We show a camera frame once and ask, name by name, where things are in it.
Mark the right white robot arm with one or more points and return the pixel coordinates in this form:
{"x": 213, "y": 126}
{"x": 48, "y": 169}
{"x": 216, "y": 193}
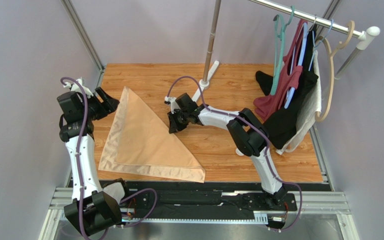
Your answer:
{"x": 247, "y": 132}

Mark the teal plastic hanger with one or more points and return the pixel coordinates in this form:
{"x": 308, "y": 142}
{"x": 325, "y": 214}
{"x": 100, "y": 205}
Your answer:
{"x": 279, "y": 32}

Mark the white towel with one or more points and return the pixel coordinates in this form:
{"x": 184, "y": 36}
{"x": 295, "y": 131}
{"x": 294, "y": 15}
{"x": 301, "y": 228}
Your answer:
{"x": 311, "y": 106}

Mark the metal clothes rack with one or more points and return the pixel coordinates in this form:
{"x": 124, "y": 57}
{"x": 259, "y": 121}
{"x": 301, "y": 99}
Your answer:
{"x": 365, "y": 39}

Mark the light blue hanger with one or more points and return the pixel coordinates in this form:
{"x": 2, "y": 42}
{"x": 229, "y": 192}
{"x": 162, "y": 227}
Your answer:
{"x": 300, "y": 56}

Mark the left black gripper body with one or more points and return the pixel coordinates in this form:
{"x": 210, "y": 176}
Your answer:
{"x": 92, "y": 105}

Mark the beige cloth napkin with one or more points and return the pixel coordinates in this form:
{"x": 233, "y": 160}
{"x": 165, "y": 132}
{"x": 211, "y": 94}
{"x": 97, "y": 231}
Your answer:
{"x": 139, "y": 143}

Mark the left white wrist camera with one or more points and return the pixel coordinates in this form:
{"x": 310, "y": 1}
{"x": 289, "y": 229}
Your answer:
{"x": 75, "y": 88}

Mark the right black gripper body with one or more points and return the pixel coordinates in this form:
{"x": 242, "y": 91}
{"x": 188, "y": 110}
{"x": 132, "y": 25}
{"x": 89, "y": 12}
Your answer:
{"x": 177, "y": 118}

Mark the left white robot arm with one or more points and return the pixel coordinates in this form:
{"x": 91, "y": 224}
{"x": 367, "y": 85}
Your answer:
{"x": 94, "y": 207}

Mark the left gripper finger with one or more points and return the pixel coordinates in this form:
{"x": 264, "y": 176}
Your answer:
{"x": 106, "y": 98}
{"x": 107, "y": 106}

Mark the beige wooden hanger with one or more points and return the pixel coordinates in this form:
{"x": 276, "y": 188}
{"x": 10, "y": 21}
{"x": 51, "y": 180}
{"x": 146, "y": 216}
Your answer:
{"x": 319, "y": 117}

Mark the aluminium frame post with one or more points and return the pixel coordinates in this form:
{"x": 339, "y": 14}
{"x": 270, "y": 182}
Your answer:
{"x": 76, "y": 20}

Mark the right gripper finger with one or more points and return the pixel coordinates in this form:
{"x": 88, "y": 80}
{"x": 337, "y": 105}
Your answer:
{"x": 176, "y": 126}
{"x": 173, "y": 118}

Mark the black garment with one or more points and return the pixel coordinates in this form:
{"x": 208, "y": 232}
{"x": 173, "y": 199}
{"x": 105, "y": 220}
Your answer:
{"x": 281, "y": 125}

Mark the maroon shirt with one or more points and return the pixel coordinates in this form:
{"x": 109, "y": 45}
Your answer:
{"x": 288, "y": 77}

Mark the white plastic spoon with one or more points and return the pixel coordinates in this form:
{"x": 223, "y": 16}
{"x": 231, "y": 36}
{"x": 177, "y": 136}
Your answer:
{"x": 238, "y": 152}

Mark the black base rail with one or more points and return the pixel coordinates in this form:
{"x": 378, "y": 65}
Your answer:
{"x": 206, "y": 201}

